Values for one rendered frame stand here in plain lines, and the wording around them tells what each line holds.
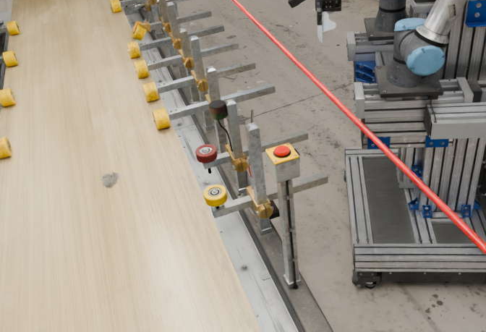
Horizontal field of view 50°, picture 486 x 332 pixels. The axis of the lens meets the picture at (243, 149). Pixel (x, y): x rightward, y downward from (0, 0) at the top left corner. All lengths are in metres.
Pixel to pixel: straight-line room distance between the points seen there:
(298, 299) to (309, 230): 1.22
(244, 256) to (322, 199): 1.21
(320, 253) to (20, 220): 1.51
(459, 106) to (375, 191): 0.87
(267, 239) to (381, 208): 0.97
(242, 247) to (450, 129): 0.87
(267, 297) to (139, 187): 0.58
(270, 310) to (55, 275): 0.68
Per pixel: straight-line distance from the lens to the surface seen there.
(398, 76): 2.04
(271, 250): 1.84
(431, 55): 1.84
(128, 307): 1.52
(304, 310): 1.67
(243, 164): 1.96
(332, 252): 2.78
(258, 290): 1.83
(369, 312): 2.55
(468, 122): 2.03
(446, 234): 2.63
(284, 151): 1.37
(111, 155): 2.09
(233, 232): 2.03
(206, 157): 1.95
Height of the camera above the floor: 2.04
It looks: 36 degrees down
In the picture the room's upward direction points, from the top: 8 degrees counter-clockwise
